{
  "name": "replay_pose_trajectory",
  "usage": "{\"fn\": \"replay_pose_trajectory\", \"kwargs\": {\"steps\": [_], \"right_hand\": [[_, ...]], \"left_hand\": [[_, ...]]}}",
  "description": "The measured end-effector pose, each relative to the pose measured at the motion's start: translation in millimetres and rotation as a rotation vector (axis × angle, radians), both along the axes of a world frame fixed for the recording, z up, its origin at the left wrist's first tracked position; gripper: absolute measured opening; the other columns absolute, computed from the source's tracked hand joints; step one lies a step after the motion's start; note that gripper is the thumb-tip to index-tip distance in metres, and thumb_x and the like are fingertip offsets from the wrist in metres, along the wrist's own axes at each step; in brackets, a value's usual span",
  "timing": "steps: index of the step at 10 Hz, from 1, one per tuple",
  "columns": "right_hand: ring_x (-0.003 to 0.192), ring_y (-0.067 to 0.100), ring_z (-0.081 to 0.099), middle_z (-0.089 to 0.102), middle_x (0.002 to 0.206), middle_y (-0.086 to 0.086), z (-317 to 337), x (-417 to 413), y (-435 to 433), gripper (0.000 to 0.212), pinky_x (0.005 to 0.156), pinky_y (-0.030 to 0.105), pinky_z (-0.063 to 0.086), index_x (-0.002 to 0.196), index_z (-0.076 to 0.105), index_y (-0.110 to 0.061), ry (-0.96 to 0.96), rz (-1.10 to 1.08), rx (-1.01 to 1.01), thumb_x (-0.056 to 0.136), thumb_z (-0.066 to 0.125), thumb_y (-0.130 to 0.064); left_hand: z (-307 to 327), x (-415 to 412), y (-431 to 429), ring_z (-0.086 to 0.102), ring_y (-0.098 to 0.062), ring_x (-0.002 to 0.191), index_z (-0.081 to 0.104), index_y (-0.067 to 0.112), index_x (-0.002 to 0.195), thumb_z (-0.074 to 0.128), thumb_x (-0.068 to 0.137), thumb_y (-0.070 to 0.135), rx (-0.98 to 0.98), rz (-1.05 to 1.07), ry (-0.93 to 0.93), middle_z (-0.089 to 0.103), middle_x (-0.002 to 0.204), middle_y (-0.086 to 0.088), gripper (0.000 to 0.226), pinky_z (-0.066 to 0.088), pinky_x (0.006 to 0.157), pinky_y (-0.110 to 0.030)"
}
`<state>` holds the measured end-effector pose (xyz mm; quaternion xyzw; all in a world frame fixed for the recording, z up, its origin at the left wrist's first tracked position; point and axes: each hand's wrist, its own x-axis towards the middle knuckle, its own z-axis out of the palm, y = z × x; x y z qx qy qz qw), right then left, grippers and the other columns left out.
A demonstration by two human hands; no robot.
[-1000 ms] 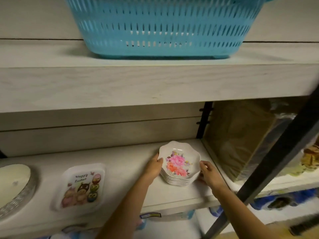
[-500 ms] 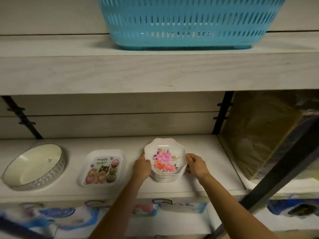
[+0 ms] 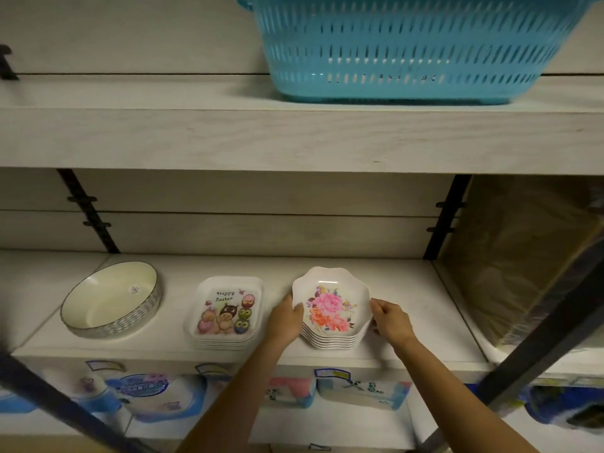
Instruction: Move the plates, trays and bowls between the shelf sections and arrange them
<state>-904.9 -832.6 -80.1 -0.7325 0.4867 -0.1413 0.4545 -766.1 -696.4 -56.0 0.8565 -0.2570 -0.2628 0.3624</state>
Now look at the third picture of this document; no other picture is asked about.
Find person's right hand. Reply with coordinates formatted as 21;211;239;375
369;299;416;348

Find person's left hand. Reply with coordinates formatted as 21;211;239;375
267;293;305;348

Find stack of scalloped floral plates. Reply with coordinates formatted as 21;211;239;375
291;266;373;350

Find person's left forearm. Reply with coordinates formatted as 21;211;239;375
176;338;287;453

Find person's right forearm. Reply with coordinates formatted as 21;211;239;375
394;336;542;453

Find stack of square cartoon plates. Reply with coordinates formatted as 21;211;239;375
189;276;265;351

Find pink and blue tissue pack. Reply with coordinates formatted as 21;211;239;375
265;376;316;409

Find white tissue pack blue edges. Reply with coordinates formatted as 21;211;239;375
316;378;412;414

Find light wooden shelf board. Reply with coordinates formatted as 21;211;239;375
0;73;604;176
0;250;494;373

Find plastic-wrapped brown cardboard package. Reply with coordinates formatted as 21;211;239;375
436;175;604;350

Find large blue tissue pack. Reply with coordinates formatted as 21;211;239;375
106;372;208;423

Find round white bowl silver rim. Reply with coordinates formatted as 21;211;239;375
60;261;163;339

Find dark blue tissue pack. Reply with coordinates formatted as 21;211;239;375
523;385;604;437

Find white and blue tissue pack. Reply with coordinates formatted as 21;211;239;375
68;362;124;413

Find blue plastic slotted basket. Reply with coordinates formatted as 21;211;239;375
236;0;601;105

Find light blue tissue pack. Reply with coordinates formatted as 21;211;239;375
0;386;39;416

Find black slotted shelf rail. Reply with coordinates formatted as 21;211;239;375
56;169;121;254
423;174;473;261

